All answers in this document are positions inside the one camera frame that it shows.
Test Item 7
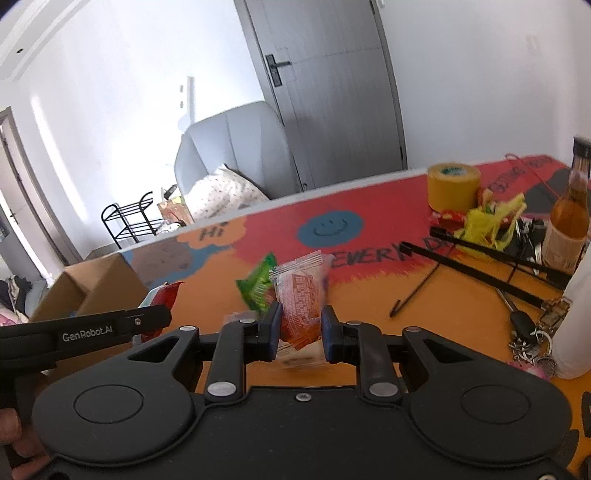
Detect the black metal shoe rack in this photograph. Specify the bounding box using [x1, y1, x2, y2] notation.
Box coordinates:
[101, 191, 161, 250]

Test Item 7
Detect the pile of clothes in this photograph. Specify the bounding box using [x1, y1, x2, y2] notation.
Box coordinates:
[0, 274, 48, 325]

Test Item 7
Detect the green snack wrapper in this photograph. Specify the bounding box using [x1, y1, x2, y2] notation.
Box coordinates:
[235, 252, 278, 311]

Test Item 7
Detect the black door handle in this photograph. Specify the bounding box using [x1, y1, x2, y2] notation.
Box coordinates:
[264, 54, 292, 87]

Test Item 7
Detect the amber glass bottle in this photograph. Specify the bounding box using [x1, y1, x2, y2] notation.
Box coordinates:
[540, 136, 591, 276]

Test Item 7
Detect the black car key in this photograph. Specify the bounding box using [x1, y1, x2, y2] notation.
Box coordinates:
[510, 309, 537, 339]

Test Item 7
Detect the white paper roll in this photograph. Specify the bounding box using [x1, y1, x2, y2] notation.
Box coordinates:
[551, 239, 591, 380]

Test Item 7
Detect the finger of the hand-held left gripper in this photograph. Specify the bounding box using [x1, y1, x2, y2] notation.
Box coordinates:
[124, 304, 172, 338]

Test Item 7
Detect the grey door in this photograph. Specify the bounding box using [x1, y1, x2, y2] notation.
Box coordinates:
[234, 0, 409, 193]

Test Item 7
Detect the red yellow wrapper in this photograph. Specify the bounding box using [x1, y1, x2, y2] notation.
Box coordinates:
[431, 209, 468, 228]

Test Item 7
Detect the white dotted pillow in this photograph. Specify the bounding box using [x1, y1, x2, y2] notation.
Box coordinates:
[184, 164, 271, 223]

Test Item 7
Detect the red shiny snack wrapper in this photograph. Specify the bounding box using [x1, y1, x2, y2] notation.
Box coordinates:
[140, 281, 186, 345]

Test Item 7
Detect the grey upholstered chair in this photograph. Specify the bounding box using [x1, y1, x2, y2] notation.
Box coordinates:
[174, 101, 297, 209]

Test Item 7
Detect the person's left hand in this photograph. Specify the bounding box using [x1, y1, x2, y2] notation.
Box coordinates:
[0, 408, 49, 480]

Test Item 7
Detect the brown cardboard box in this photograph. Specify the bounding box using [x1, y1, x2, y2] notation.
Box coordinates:
[27, 252, 151, 385]

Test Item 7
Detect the thin black stick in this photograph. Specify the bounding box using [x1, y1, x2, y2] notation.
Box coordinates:
[390, 267, 440, 318]

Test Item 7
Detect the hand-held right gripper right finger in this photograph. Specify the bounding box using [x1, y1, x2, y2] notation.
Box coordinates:
[320, 305, 478, 402]

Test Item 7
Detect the bunch of keys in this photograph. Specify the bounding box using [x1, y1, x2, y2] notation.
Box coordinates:
[508, 295, 574, 372]

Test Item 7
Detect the yellow crumpled wrapper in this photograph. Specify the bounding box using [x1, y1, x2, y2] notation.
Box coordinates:
[461, 193, 528, 251]

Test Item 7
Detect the clear orange biscuit wrapper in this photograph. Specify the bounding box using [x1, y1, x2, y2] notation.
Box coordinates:
[268, 250, 329, 352]

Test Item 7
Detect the black metal rod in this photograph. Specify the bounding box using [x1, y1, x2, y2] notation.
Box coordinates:
[429, 226, 574, 284]
[401, 241, 546, 306]

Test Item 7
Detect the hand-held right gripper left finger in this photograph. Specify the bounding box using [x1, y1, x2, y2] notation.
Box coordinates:
[127, 302, 283, 403]

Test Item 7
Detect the yellow tape roll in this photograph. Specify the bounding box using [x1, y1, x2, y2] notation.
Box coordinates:
[425, 162, 481, 212]

